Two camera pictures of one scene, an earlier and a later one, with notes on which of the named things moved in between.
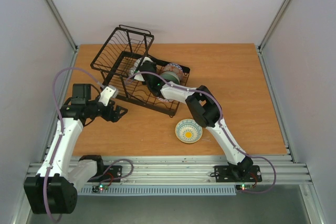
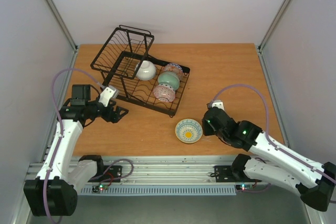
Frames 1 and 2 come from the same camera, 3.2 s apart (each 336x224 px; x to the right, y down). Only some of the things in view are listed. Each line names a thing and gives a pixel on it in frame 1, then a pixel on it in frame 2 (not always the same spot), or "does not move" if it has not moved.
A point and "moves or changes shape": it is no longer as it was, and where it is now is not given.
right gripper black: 147,69 → 208,125
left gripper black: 116,117 does not move
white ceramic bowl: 134,67 moves or changes shape
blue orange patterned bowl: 174,68 does not move
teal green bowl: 171,76 does not move
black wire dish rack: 133,73 does not move
